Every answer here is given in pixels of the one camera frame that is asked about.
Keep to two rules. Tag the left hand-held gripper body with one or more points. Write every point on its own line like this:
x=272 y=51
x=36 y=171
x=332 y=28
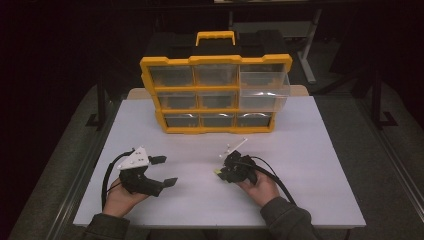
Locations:
x=136 y=166

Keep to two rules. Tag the person's left hand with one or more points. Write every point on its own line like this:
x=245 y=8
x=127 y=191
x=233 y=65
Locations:
x=116 y=201

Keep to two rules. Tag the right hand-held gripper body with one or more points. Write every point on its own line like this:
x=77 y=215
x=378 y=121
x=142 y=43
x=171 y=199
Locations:
x=240 y=168

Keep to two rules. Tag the person's right hand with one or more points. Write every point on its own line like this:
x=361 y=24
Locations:
x=261 y=191

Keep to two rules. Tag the white metal stand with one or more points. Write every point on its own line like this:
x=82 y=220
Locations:
x=308 y=46

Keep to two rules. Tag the set of clear drawers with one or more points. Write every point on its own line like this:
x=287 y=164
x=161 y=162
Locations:
x=176 y=100

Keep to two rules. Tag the small yellow-green stick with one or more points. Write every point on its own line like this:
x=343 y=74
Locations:
x=218 y=172

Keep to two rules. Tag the clear plastic drawer bin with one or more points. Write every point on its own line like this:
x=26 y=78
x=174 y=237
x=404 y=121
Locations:
x=263 y=90

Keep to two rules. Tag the yellow black organizer cabinet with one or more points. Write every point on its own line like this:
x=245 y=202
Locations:
x=200 y=90

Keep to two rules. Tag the black metal stand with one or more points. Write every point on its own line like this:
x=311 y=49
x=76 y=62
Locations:
x=101 y=100
x=377 y=100

